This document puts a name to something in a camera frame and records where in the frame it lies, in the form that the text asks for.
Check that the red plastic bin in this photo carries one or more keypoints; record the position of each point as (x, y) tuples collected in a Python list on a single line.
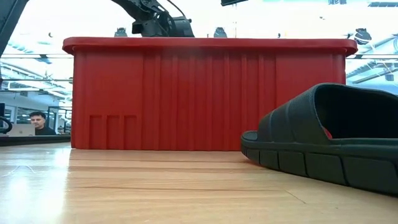
[(186, 93)]

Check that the black slide sandal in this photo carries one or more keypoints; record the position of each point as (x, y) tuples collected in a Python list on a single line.
[(295, 130)]

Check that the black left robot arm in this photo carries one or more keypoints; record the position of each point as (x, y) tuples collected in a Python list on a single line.
[(9, 21)]

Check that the black pendant lamp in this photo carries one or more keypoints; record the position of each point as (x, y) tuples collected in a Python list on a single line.
[(121, 32), (362, 36), (220, 33)]

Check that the person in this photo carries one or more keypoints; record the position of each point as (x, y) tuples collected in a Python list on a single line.
[(38, 119)]

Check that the silver laptop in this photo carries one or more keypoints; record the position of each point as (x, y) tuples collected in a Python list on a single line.
[(23, 130)]

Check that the black aluminium frame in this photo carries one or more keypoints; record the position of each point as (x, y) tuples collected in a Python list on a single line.
[(37, 140)]

